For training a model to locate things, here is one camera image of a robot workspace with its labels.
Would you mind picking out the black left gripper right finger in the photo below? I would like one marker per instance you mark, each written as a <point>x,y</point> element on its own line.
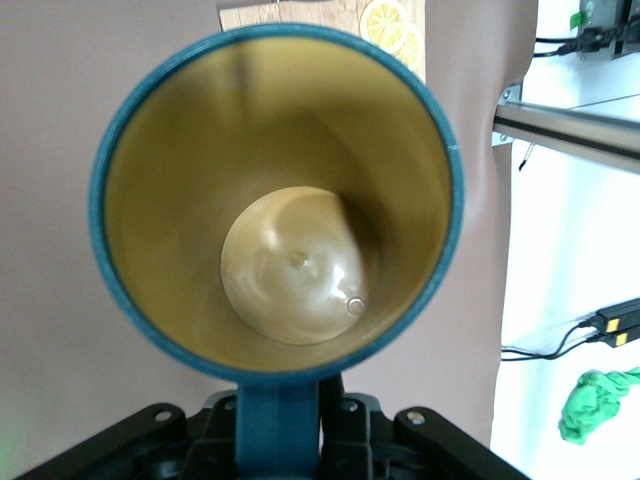
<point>400,450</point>

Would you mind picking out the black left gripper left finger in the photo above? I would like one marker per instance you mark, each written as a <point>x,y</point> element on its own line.
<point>165,440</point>

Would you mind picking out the teal cup yellow inside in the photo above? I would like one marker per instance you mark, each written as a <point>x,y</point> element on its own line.
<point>295,270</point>

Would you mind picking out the green cloth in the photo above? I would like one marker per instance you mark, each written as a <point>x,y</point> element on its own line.
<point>595,405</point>

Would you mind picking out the black power adapter yellow label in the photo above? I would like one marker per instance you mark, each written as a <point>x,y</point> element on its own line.
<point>632,337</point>
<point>625,312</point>

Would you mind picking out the brown table cover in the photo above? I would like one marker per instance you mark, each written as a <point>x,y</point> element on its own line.
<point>50,150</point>

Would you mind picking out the lemon slice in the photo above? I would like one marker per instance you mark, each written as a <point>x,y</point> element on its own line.
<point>382,22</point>
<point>412,50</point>

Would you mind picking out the aluminium camera mount post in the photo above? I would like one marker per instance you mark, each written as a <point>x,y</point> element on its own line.
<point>575,132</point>

